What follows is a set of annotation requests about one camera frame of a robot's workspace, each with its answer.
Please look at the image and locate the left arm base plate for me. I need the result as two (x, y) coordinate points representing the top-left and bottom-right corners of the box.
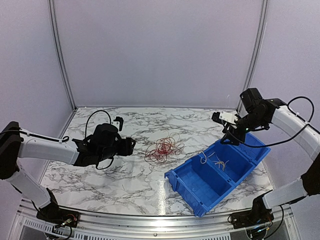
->
(36, 208), (80, 228)

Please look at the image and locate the aluminium front frame rail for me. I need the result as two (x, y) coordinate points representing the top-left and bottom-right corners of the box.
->
(8, 198), (302, 240)

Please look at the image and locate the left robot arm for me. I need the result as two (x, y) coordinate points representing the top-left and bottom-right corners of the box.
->
(0, 121), (136, 223)

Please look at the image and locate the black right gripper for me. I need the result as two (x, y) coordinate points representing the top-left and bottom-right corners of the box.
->
(219, 111), (266, 146)

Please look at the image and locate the blue three-compartment bin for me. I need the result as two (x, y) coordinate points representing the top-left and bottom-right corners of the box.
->
(164, 133), (271, 218)

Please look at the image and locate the brown tangled wire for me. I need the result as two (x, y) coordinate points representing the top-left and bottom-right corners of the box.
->
(147, 132), (186, 157)

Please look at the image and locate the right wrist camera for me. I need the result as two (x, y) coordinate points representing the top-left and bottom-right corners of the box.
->
(211, 111), (239, 125)

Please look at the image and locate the yellow wire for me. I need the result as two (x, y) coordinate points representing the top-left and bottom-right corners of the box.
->
(199, 151), (230, 172)

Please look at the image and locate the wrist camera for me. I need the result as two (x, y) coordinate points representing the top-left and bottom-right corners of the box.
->
(211, 111), (239, 125)
(111, 116), (124, 132)

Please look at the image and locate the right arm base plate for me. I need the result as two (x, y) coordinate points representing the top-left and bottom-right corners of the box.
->
(227, 209), (274, 229)

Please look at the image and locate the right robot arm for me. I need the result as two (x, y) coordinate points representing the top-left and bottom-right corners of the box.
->
(211, 88), (320, 224)

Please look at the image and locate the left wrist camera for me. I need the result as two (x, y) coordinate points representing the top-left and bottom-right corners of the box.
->
(111, 116), (124, 132)

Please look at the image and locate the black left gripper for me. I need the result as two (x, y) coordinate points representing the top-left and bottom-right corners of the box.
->
(98, 137), (136, 163)

